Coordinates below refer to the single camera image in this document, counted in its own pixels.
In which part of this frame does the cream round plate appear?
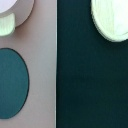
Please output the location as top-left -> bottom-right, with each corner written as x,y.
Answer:
91,0 -> 128,42

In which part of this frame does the black table mat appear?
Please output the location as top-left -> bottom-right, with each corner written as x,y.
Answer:
57,0 -> 128,128

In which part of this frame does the pink stove countertop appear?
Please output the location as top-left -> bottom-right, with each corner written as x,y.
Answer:
0,0 -> 57,128

